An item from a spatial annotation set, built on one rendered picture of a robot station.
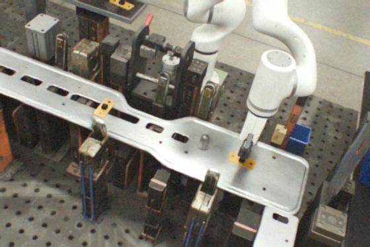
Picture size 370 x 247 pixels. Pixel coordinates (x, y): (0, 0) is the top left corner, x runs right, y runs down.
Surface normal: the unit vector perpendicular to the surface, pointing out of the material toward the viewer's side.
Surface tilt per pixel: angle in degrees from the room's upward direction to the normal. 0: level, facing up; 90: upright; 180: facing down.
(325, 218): 0
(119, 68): 90
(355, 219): 0
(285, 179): 0
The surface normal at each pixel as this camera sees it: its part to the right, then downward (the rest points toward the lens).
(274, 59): 0.11, -0.66
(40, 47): -0.36, 0.64
